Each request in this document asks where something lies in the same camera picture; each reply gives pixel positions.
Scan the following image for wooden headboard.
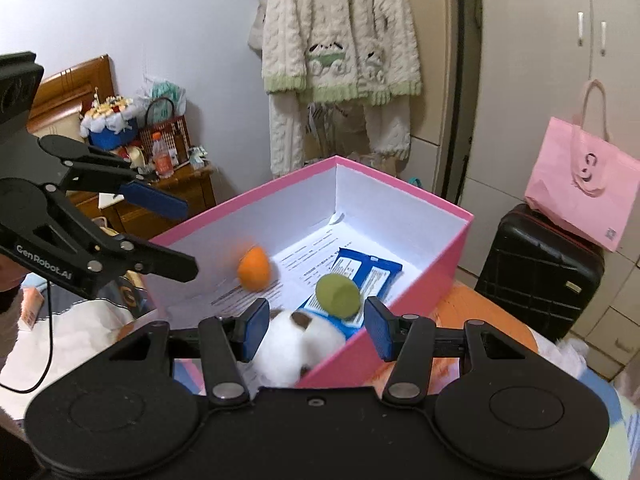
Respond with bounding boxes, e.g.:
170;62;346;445
22;54;113;136

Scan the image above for beige wardrobe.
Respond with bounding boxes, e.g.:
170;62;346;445
470;0;640;381

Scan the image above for black cable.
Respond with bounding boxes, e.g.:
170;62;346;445
0;280;56;393

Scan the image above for pink tote bag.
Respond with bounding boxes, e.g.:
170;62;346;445
524;79;633;253

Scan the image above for blue snack packet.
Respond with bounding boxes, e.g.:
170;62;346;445
295;247;403;331

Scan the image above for wooden nightstand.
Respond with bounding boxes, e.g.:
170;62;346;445
75;162;218;238

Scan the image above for black suitcase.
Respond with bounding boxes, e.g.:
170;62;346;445
474;203;606;343

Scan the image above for white brown plush toy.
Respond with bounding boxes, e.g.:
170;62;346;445
250;308;346;388

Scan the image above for patchwork blanket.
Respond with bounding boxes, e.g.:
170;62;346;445
295;280;640;466

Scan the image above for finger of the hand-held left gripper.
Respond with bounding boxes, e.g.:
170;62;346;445
47;187;198;293
37;135;190;221

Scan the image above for orange drink bottle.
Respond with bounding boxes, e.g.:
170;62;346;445
150;132;176;179

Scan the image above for cream fleece pajama pants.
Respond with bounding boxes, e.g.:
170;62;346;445
269;92;413;178

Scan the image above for cream fleece pajama jacket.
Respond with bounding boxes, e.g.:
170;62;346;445
262;0;423;106

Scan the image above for flower bouquet in blue box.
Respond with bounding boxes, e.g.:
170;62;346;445
79;92;140;151

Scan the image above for pink cardboard box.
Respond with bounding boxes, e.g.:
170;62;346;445
147;156;475;391

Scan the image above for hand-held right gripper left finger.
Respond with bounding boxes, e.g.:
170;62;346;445
107;299;271;407

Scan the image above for printed paper sheet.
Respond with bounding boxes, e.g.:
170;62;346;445
165;225;351;321

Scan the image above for brown bag with teal handles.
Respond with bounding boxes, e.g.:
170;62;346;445
360;152;426;188

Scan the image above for orange ball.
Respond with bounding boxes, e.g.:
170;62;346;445
236;245;275;292

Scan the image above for green ball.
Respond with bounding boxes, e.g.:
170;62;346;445
315;273;362;318

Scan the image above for woven basket bag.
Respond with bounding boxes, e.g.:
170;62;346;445
137;97;190;166

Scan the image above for person's left forearm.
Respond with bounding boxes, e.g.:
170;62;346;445
0;255;31;321

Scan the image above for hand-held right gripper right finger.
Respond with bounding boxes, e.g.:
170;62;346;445
364;297;527;407

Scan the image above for white green plastic bag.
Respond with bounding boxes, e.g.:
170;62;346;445
136;74;187;116

